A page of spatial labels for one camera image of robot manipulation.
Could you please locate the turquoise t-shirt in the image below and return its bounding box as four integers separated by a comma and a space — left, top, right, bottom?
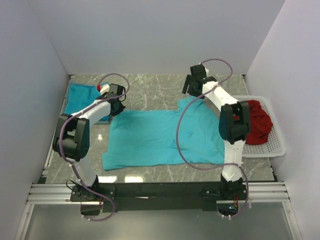
102, 96, 225, 171

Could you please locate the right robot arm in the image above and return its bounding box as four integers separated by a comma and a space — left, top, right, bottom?
182, 63, 251, 200

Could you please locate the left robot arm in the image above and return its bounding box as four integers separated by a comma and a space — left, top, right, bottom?
52, 83, 130, 201

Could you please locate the folded grey t-shirt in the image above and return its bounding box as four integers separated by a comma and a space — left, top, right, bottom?
62, 79, 111, 125

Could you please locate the folded teal t-shirt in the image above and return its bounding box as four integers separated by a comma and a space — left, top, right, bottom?
64, 82, 100, 114

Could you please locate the red t-shirt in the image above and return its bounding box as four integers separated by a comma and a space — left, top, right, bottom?
246, 100, 273, 146

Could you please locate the white plastic basket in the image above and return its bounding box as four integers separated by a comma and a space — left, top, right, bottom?
233, 95, 286, 158

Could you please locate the black base beam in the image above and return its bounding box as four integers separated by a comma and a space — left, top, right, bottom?
70, 181, 248, 216

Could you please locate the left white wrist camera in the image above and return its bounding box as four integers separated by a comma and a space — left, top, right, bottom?
97, 83, 110, 95

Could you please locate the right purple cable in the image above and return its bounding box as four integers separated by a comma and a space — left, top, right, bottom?
176, 58, 250, 219

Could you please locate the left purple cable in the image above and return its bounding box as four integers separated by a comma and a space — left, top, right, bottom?
59, 72, 131, 223

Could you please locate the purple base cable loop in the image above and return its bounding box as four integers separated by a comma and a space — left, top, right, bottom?
81, 194, 118, 223

